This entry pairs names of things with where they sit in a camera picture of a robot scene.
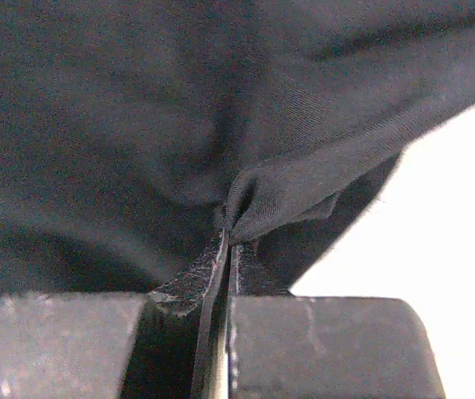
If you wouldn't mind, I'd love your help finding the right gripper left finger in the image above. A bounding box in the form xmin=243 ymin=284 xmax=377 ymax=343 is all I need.
xmin=0 ymin=231 xmax=228 ymax=398

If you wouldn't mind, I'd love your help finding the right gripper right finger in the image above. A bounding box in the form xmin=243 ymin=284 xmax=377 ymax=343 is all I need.
xmin=227 ymin=244 xmax=444 ymax=398

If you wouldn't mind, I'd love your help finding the black t shirt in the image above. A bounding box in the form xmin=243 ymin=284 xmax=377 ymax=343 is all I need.
xmin=0 ymin=1 xmax=475 ymax=295

